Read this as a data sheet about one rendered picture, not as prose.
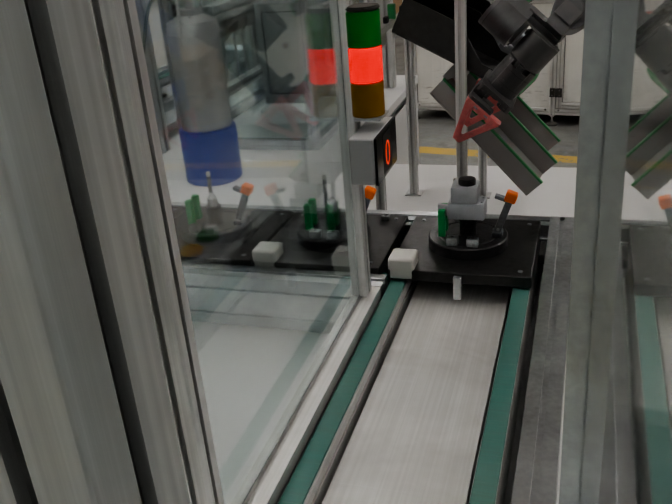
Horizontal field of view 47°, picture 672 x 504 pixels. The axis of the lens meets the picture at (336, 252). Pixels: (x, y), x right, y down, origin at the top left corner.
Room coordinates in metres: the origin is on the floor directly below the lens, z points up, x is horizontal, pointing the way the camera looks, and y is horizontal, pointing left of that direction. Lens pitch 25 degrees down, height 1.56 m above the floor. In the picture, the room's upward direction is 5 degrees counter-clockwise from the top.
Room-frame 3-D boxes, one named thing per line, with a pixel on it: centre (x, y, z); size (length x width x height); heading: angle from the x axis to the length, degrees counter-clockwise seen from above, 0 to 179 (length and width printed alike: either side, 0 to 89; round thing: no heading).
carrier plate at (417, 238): (1.28, -0.24, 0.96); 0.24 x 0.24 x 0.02; 71
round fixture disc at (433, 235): (1.28, -0.24, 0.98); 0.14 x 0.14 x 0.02
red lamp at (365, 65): (1.14, -0.07, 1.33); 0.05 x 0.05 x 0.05
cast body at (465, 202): (1.28, -0.23, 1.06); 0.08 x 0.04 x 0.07; 71
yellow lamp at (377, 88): (1.14, -0.07, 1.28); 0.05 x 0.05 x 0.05
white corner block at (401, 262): (1.22, -0.11, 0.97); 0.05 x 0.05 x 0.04; 71
